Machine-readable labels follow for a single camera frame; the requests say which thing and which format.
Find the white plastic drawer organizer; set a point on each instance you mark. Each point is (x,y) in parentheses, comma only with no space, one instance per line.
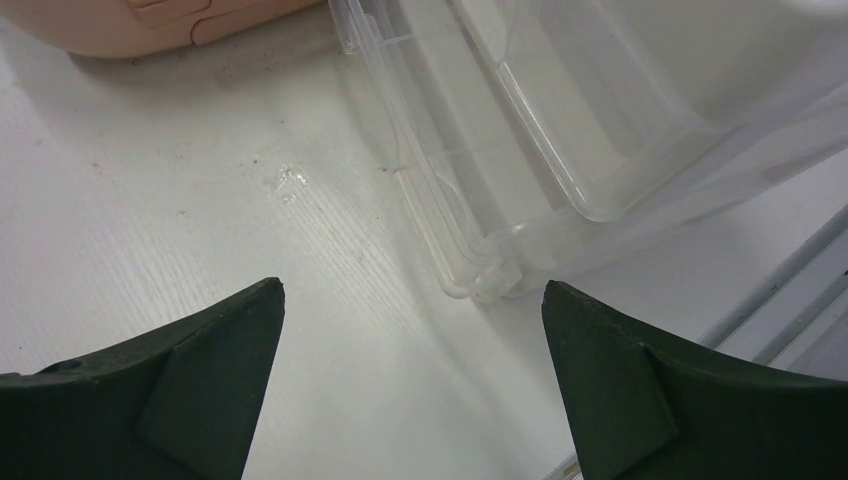
(537,139)

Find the pink hard-shell suitcase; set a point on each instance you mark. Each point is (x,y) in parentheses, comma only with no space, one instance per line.
(118,29)

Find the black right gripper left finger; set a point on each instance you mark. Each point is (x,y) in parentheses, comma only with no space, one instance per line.
(181,401)

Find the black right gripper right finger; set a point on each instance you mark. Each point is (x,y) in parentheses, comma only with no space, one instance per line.
(643,403)

